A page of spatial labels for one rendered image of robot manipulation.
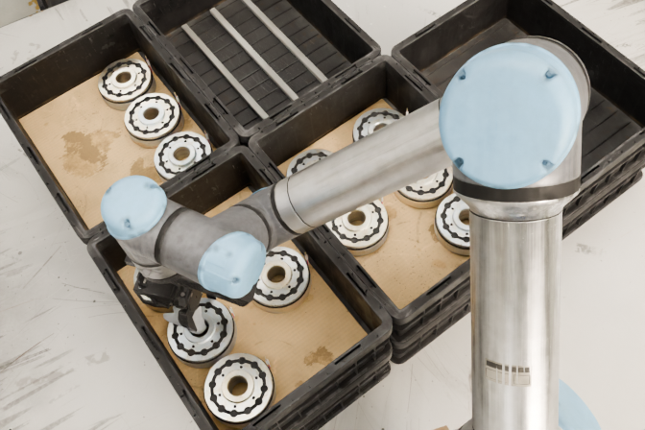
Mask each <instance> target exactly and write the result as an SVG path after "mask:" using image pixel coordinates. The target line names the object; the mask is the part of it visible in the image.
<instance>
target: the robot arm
mask: <svg viewBox="0 0 645 430"><path fill-rule="evenodd" d="M589 101H590V81H589V77H588V74H587V71H586V69H585V65H584V64H583V62H582V61H581V60H580V58H579V57H578V55H577V54H575V53H574V52H573V51H572V50H571V49H570V48H569V47H568V46H566V45H564V44H562V43H561V42H559V41H557V40H555V39H553V38H549V37H545V36H523V37H518V38H515V39H512V40H509V41H507V42H505V43H503V44H499V45H495V46H492V47H490V48H488V49H486V50H484V51H482V52H480V53H478V54H477V55H475V56H474V57H472V58H471V59H470V60H468V61H467V62H466V63H465V64H464V65H463V66H462V67H461V68H460V69H459V71H458V72H457V73H456V74H455V76H454V77H453V79H452V80H451V82H450V83H449V85H448V87H447V89H446V91H445V92H444V94H443V96H442V97H441V98H439V99H438V100H436V101H434V102H432V103H430V104H428V105H426V106H424V107H421V108H419V109H417V110H415V111H413V112H411V113H410V114H408V115H406V116H404V117H402V118H400V119H398V120H396V121H394V122H392V123H391V124H389V125H387V126H385V127H383V128H382V129H380V130H378V131H375V132H373V133H371V134H369V135H367V136H365V137H363V138H361V139H359V140H357V141H355V142H354V143H352V144H350V145H348V146H346V147H344V148H343V149H341V150H339V151H337V152H335V153H333V154H331V155H328V156H326V157H325V158H323V159H321V160H319V161H317V162H315V163H313V164H311V165H309V166H307V167H305V168H303V169H301V170H299V171H297V172H296V173H294V174H293V175H291V176H289V177H287V178H285V179H282V180H281V181H279V182H277V183H275V184H272V185H271V186H269V187H265V188H262V189H259V190H257V191H255V192H254V193H252V194H251V195H250V196H249V197H247V198H246V199H244V200H243V201H241V202H239V203H237V204H235V205H233V206H231V207H229V208H228V209H226V210H224V211H222V212H221V213H219V214H217V215H215V216H213V217H211V218H210V217H207V216H204V215H203V214H201V213H199V212H197V211H194V210H192V209H190V208H187V207H185V206H183V205H181V204H179V203H175V202H173V201H171V200H169V199H167V198H166V195H165V193H164V191H163V190H162V189H161V188H160V187H159V186H158V185H157V183H156V182H154V181H153V180H152V179H149V178H147V177H144V176H129V177H125V178H122V179H119V180H118V181H116V182H115V183H114V184H112V186H111V187H110V188H109V189H108V190H107V191H106V193H105V195H104V197H103V198H102V201H101V214H102V217H103V219H104V221H105V223H106V225H107V230H108V232H109V233H110V234H111V235H112V236H113V237H114V238H115V239H116V240H117V242H118V243H119V244H120V246H121V247H122V249H123V250H124V251H125V253H126V254H127V256H126V258H125V262H126V264H127V265H129V266H133V267H136V268H137V270H138V271H139V272H138V275H137V277H136V278H137V280H136V282H135V284H134V287H133V291H134V292H135V293H136V294H137V296H138V297H139V298H140V300H141V301H142V302H143V303H145V304H149V305H152V306H158V307H163V308H167V309H169V307H170V305H171V306H172V305H173V306H174V307H173V310H174V313H165V314H163V318H164V319H165V320H166V321H167V322H169V323H174V324H176V325H179V326H182V327H185V328H187V329H188V331H190V332H192V333H195V334H202V333H203V332H204V331H205V330H206V328H207V325H205V323H204V319H203V317H202V308H201V307H200V306H199V303H200V300H201V298H202V295H203V293H205V294H206V296H207V297H208V298H209V299H215V300H216V299H217V298H218V299H223V300H225V301H228V302H231V303H233V304H236V305H239V306H241V307H244V306H246V305H248V304H249V303H250V302H252V301H253V298H254V294H255V291H256V287H257V283H258V278H259V277H260V275H261V273H262V270H263V268H264V265H265V260H266V253H267V252H269V251H271V250H272V249H273V248H275V247H277V246H279V245H281V244H283V243H285V242H287V241H289V240H291V239H294V238H296V237H298V236H300V235H302V234H303V233H305V232H307V231H309V230H311V229H314V228H316V227H319V226H321V225H323V224H326V223H328V222H330V221H332V220H334V219H337V218H339V217H341V216H343V215H345V214H347V213H349V212H351V211H353V210H355V209H357V208H360V207H362V206H364V205H366V204H368V203H372V202H374V201H376V200H378V199H380V198H383V197H385V196H387V195H389V194H391V193H393V192H395V191H397V190H399V189H401V188H404V187H406V186H408V185H410V184H412V183H414V182H417V181H419V180H421V179H424V178H427V177H429V176H431V175H433V174H435V173H437V172H439V171H441V170H443V169H445V168H447V167H450V166H452V174H453V192H454V193H455V194H456V195H457V196H458V197H459V198H460V199H461V200H462V201H463V202H464V203H466V204H467V205H468V207H469V244H470V316H471V388H472V418H471V419H470V420H469V421H468V422H466V423H465V424H464V425H462V426H461V427H460V428H458V429H455V430H602V429H601V427H600V425H599V423H598V421H597V419H596V418H595V416H594V415H593V414H592V413H591V411H590V410H589V408H588V407H587V406H586V404H585V403H584V402H583V401H582V399H581V398H580V397H579V396H578V395H577V394H576V393H575V392H574V391H573V390H572V389H571V388H570V387H569V386H568V385H567V384H566V383H564V382H563V381H562V380H561V379H560V329H561V231H562V209H563V207H564V206H565V205H566V204H567V203H569V202H570V201H571V200H572V199H573V198H574V197H576V196H577V195H578V194H579V192H580V187H581V153H582V124H583V120H584V118H585V115H586V112H587V110H588V106H589ZM140 277H141V279H140ZM139 280H140V281H139ZM138 286H139V287H140V288H141V289H140V288H139V287H138ZM141 295H143V296H147V298H150V300H146V299H143V298H142V296H141Z"/></svg>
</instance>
